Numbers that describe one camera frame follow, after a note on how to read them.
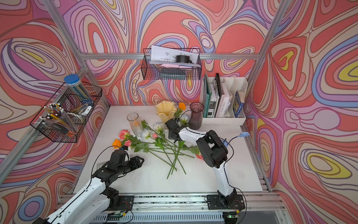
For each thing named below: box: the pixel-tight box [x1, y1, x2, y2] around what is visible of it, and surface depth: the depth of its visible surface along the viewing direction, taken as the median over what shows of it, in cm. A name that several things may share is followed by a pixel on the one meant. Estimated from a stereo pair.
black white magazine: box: [206, 77, 221, 119], surface depth 95 cm
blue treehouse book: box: [234, 102, 245, 118], surface depth 103 cm
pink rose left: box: [118, 129, 152, 153], surface depth 95 cm
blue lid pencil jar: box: [63, 73, 94, 107], surface depth 75 cm
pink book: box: [215, 82, 230, 119], surface depth 95 cm
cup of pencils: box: [39, 102, 76, 137], surface depth 63 cm
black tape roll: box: [175, 55, 190, 63], surface depth 84 cm
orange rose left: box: [111, 138, 122, 149], surface depth 94 cm
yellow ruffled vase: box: [154, 100, 178, 124], surface depth 95 cm
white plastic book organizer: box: [202, 76, 249, 126], surface depth 103 cm
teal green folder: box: [202, 72, 213, 119], surface depth 93 cm
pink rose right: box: [148, 145, 205, 161], surface depth 93 cm
